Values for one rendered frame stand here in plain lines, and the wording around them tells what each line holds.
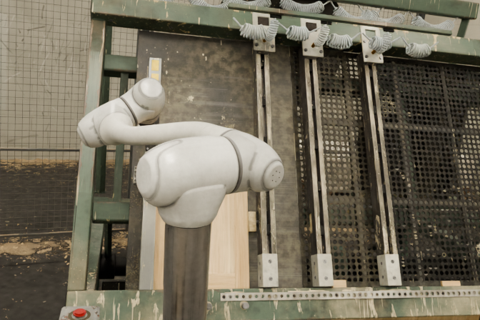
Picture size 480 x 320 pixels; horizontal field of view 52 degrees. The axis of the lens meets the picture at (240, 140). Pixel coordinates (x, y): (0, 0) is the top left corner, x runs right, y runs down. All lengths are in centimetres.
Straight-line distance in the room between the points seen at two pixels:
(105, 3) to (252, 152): 130
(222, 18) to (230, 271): 108
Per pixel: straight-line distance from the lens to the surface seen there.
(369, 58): 238
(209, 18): 221
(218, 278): 196
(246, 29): 215
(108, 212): 201
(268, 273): 196
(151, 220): 193
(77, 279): 190
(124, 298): 189
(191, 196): 99
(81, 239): 191
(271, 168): 105
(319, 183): 210
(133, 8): 219
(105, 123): 147
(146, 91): 150
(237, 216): 200
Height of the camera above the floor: 183
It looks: 12 degrees down
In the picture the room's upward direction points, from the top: 6 degrees clockwise
